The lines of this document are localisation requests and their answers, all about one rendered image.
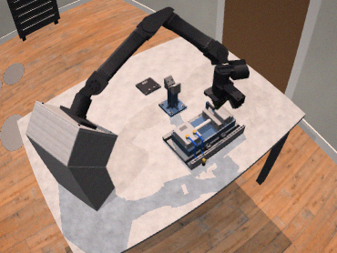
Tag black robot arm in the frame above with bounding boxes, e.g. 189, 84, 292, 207
60, 7, 250, 130

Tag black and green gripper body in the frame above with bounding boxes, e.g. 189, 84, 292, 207
204, 80, 228, 106

